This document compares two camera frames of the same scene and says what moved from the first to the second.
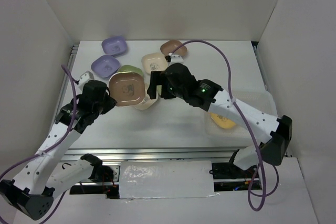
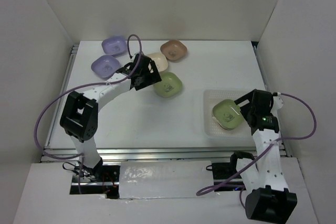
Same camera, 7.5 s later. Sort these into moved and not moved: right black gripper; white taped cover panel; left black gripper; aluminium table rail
Moved: right black gripper; left black gripper
Not moved: white taped cover panel; aluminium table rail
